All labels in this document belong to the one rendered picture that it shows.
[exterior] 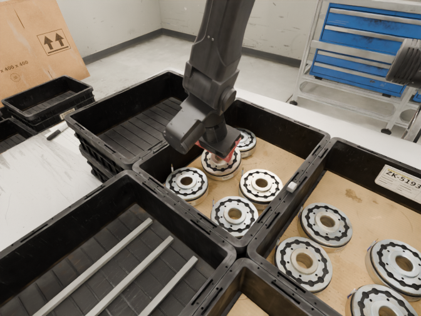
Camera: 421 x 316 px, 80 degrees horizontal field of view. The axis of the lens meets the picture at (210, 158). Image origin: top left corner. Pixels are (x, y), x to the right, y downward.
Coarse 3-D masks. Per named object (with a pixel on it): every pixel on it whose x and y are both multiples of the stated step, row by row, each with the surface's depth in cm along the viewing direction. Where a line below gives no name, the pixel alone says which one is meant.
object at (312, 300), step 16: (352, 144) 60; (320, 160) 56; (384, 160) 56; (304, 176) 52; (272, 224) 44; (256, 240) 42; (256, 256) 40; (272, 272) 38; (304, 288) 36; (320, 304) 35
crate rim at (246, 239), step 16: (272, 112) 70; (304, 128) 65; (320, 144) 60; (144, 160) 56; (144, 176) 52; (288, 192) 49; (192, 208) 46; (272, 208) 46; (208, 224) 44; (256, 224) 44; (240, 240) 42
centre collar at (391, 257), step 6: (396, 252) 47; (402, 252) 47; (390, 258) 46; (408, 258) 46; (390, 264) 45; (396, 264) 45; (414, 264) 45; (396, 270) 44; (402, 270) 44; (414, 270) 44; (408, 276) 44; (414, 276) 44
